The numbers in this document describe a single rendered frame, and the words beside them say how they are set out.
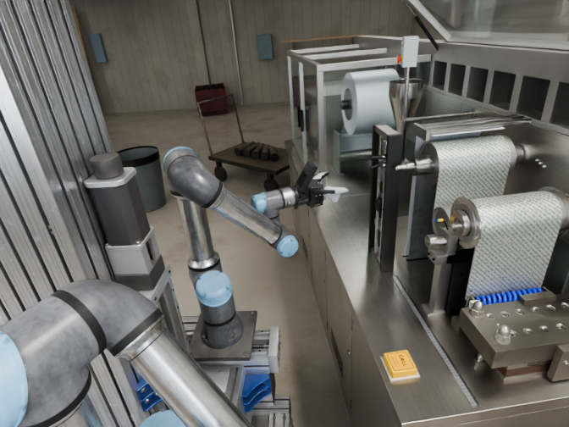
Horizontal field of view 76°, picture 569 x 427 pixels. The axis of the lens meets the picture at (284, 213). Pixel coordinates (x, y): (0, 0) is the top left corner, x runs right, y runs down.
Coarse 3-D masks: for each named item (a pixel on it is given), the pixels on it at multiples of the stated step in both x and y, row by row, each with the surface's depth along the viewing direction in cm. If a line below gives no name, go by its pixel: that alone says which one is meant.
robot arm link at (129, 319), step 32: (64, 288) 54; (96, 288) 55; (128, 288) 59; (128, 320) 56; (160, 320) 60; (128, 352) 56; (160, 352) 58; (160, 384) 57; (192, 384) 58; (192, 416) 57; (224, 416) 59
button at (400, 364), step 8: (392, 352) 105; (400, 352) 105; (384, 360) 105; (392, 360) 103; (400, 360) 103; (408, 360) 103; (392, 368) 101; (400, 368) 101; (408, 368) 100; (416, 368) 100; (392, 376) 100; (400, 376) 100
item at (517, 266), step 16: (544, 240) 101; (480, 256) 101; (496, 256) 102; (512, 256) 103; (528, 256) 103; (544, 256) 104; (480, 272) 104; (496, 272) 105; (512, 272) 105; (528, 272) 106; (544, 272) 107; (480, 288) 107; (496, 288) 108; (512, 288) 108; (528, 288) 109
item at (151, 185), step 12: (120, 156) 416; (132, 156) 426; (144, 156) 430; (156, 156) 399; (144, 168) 391; (156, 168) 403; (144, 180) 396; (156, 180) 407; (144, 192) 403; (156, 192) 411; (144, 204) 409; (156, 204) 416
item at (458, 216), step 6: (456, 210) 103; (462, 210) 102; (456, 216) 103; (462, 216) 100; (468, 216) 100; (450, 222) 107; (456, 222) 103; (462, 222) 100; (468, 222) 99; (456, 228) 104; (462, 228) 101; (468, 228) 100; (456, 234) 104; (462, 234) 101; (468, 234) 101
